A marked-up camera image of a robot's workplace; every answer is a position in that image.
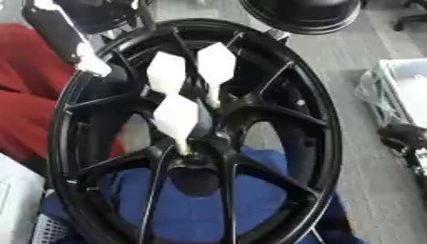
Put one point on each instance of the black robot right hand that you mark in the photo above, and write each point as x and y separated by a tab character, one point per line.
406	136

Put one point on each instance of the black spoked wheel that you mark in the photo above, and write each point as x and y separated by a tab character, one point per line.
267	108

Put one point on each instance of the white pin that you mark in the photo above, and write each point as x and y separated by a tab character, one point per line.
216	65
176	116
165	72

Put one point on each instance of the clear plastic crate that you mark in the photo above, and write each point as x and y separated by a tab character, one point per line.
406	85

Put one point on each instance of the black office chair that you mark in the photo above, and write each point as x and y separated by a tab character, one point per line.
412	17

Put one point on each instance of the white mesh basket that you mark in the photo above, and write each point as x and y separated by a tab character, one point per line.
49	230

